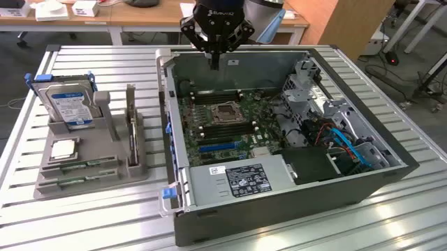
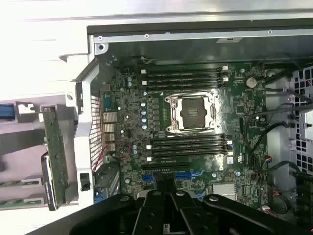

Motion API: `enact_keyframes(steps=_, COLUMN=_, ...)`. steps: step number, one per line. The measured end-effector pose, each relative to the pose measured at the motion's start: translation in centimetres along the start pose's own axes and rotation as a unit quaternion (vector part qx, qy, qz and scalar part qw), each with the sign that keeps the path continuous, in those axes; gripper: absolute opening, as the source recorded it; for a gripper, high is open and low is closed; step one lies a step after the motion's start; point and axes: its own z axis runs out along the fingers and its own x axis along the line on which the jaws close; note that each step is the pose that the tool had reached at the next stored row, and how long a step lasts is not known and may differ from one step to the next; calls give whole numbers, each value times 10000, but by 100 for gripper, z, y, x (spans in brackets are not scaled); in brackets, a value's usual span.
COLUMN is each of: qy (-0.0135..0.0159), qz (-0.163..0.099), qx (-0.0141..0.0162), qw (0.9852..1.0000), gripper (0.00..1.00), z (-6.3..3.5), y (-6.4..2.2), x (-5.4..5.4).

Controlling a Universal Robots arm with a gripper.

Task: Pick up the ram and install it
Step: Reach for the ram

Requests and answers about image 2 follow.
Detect RAM slot white clips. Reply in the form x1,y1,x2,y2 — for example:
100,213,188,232
146,139,233,150
140,65,229,75
141,76,230,86
146,150,233,162

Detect RAM slot black clips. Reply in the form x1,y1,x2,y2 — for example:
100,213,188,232
151,134,227,144
146,71,224,79
146,82,224,90
151,145,227,155

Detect blue expansion slot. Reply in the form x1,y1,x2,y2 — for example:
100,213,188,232
141,172,194,184

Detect silver chipset heatsink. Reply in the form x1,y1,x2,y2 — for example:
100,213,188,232
212,182,237,201

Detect black expansion slot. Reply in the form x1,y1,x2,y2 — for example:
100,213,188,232
141,161,191,171

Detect open black PC case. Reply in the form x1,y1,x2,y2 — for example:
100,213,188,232
58,18,313,235

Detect metal CPU socket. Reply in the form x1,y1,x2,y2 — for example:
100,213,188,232
164,92,220,134

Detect green motherboard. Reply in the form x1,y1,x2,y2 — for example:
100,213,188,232
100,61,271,213

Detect graphics card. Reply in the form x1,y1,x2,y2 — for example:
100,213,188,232
39,104,70,212

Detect grey parts rack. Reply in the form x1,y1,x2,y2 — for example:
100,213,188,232
0,100,81,211

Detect silver disk bay cage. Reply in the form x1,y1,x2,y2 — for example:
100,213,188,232
291,66,313,174

